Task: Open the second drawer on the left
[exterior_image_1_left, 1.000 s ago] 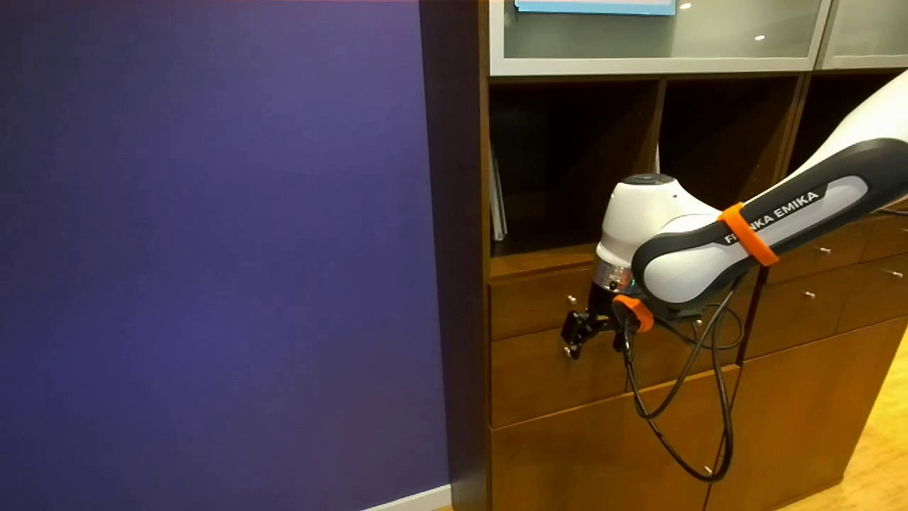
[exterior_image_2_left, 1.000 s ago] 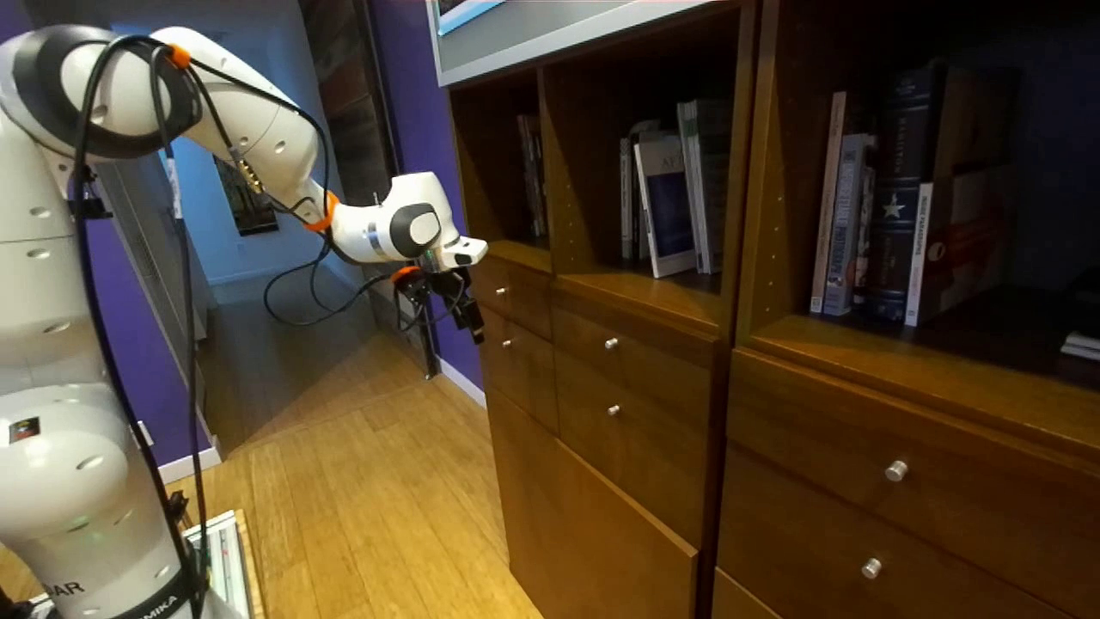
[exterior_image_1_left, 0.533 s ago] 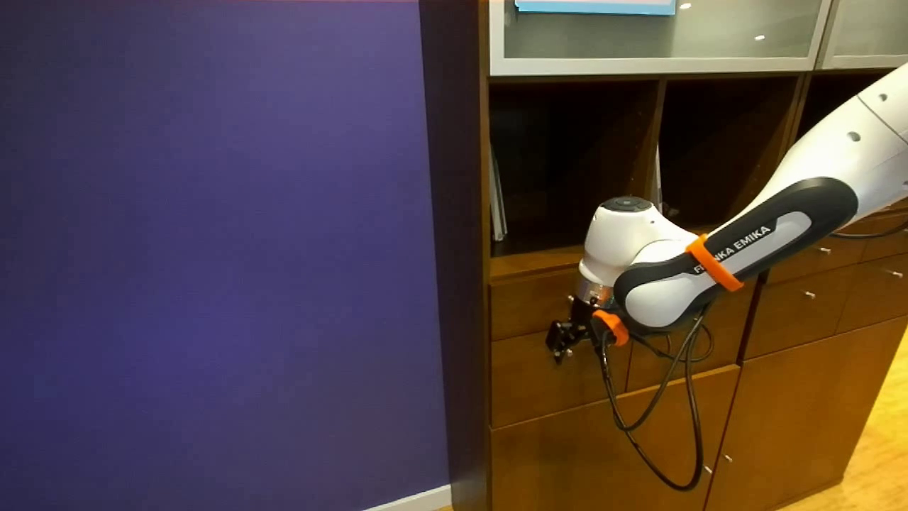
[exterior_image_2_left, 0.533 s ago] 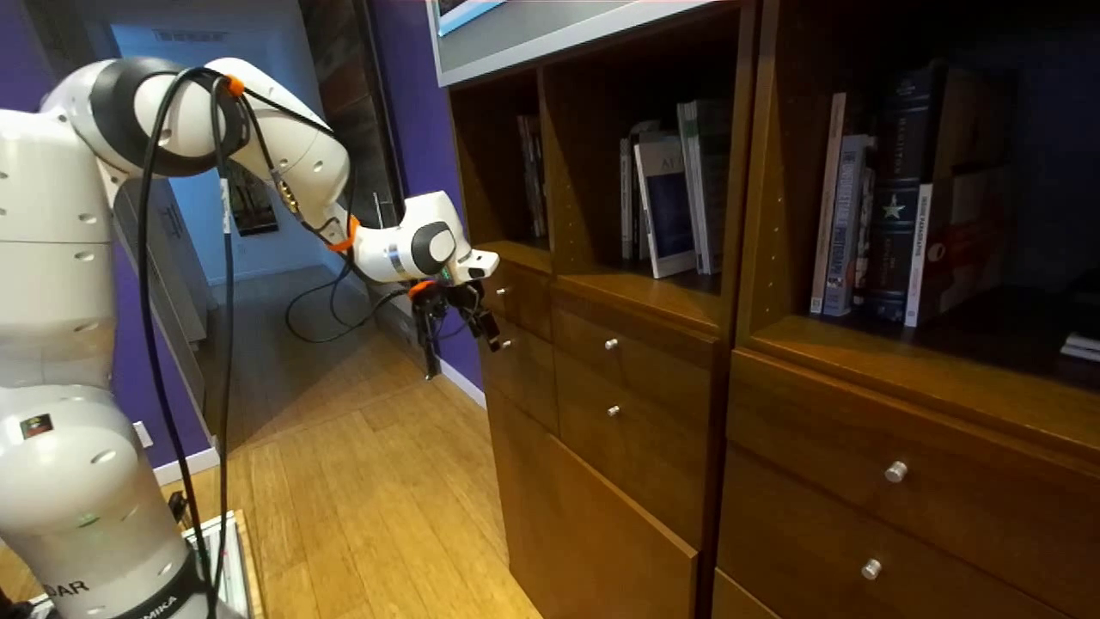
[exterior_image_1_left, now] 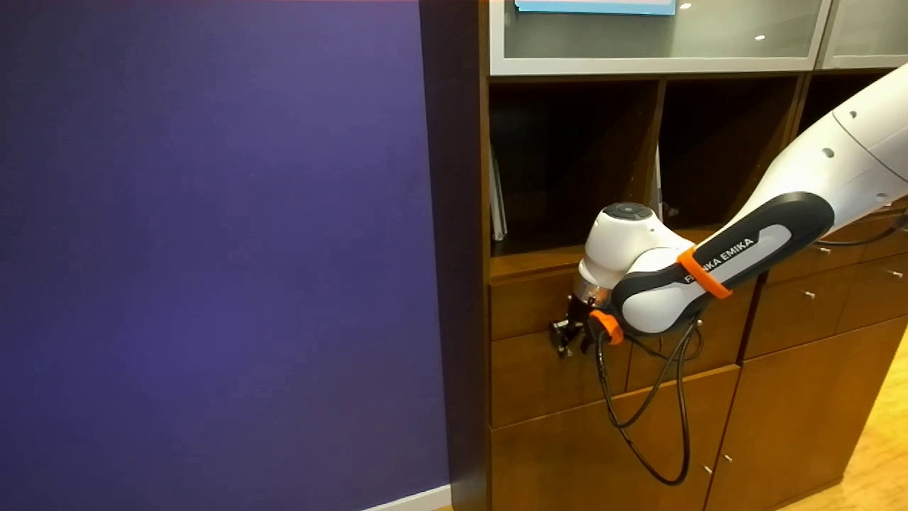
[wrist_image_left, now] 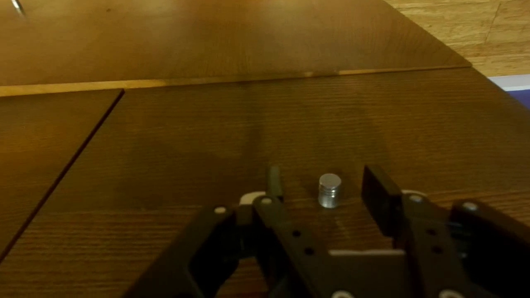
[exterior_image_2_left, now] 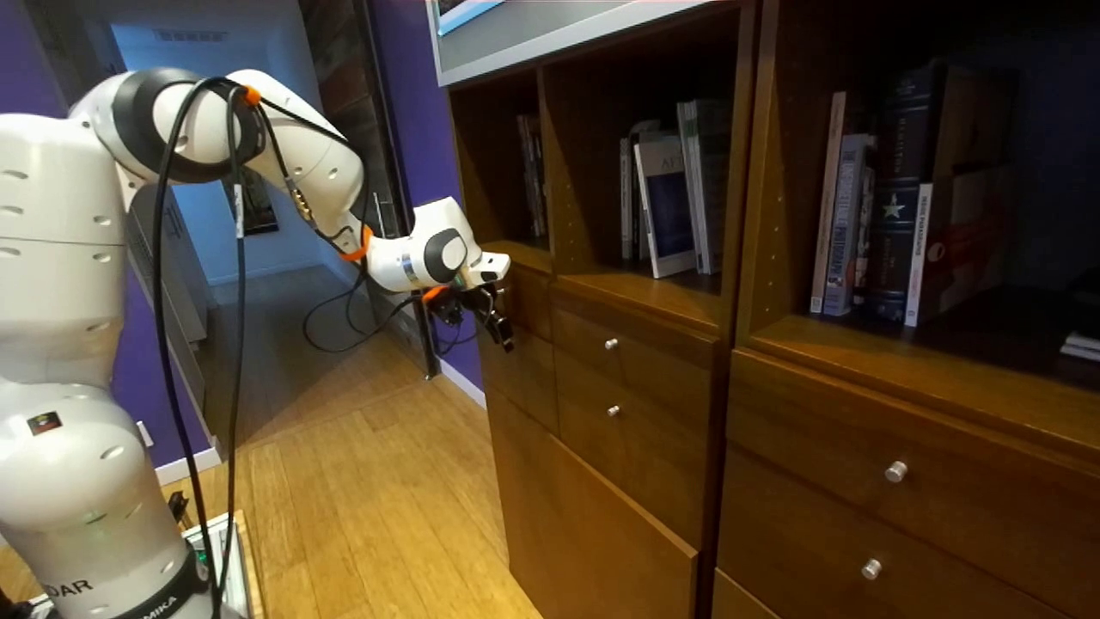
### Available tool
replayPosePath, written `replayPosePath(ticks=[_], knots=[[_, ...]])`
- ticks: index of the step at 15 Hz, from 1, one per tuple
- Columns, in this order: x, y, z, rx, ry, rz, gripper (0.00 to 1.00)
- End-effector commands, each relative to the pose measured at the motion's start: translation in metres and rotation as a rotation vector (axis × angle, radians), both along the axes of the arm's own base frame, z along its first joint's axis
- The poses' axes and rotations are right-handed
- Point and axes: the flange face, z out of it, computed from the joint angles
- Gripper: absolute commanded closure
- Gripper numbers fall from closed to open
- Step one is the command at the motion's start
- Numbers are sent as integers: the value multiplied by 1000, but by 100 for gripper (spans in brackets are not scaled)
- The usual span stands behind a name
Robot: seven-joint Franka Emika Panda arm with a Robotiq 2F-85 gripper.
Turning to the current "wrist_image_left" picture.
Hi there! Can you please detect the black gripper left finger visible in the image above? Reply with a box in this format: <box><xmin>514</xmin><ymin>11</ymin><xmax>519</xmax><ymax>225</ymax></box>
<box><xmin>122</xmin><ymin>163</ymin><xmax>334</xmax><ymax>298</ymax></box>

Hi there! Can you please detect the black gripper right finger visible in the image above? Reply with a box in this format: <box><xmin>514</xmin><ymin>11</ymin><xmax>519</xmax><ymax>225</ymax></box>
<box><xmin>360</xmin><ymin>163</ymin><xmax>530</xmax><ymax>298</ymax></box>

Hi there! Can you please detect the silver drawer knob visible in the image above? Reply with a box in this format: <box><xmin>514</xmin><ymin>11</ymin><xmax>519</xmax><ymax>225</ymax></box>
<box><xmin>316</xmin><ymin>170</ymin><xmax>345</xmax><ymax>210</ymax></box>

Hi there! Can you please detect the narrow wooden drawer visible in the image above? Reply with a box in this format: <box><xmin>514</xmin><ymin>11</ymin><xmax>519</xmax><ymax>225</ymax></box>
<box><xmin>0</xmin><ymin>64</ymin><xmax>530</xmax><ymax>298</ymax></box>

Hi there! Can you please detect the wide wooden drawer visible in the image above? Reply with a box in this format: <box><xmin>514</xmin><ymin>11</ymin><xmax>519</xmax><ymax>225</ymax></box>
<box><xmin>0</xmin><ymin>87</ymin><xmax>125</xmax><ymax>261</ymax></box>

